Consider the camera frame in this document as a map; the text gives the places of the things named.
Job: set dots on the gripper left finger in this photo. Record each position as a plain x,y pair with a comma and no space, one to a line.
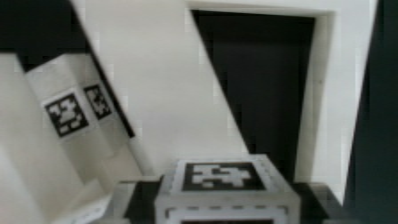
130,209

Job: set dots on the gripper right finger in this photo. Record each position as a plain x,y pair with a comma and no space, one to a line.
322,210

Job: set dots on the white tagged cube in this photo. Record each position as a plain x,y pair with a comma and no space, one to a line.
226,191

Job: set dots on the white chair back frame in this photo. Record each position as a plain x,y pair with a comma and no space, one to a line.
110,103

